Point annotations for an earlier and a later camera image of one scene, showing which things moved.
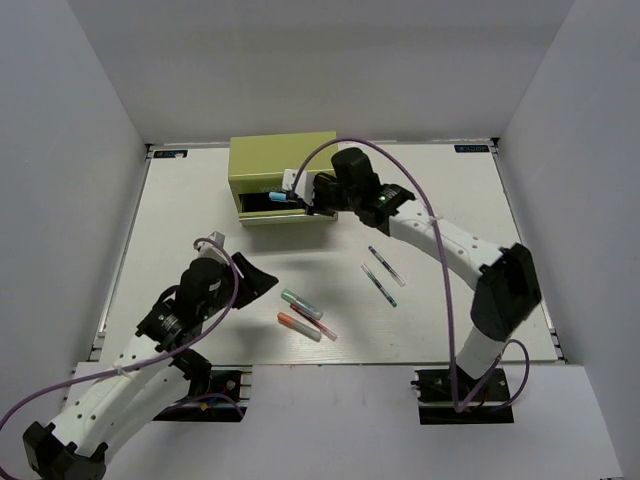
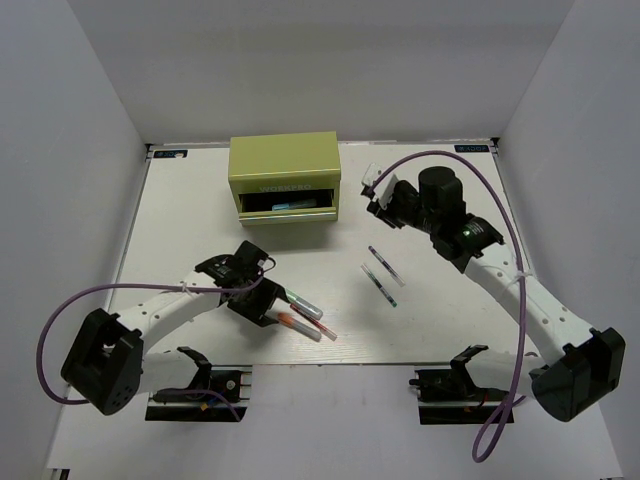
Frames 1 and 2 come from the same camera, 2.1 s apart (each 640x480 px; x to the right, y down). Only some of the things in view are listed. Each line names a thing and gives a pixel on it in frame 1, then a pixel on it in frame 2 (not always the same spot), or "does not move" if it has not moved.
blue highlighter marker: (278, 197) → (302, 203)
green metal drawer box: (255, 171) does not move
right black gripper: (319, 183) → (387, 215)
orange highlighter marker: (299, 326) does not move
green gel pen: (385, 292) does not move
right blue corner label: (466, 148) does not move
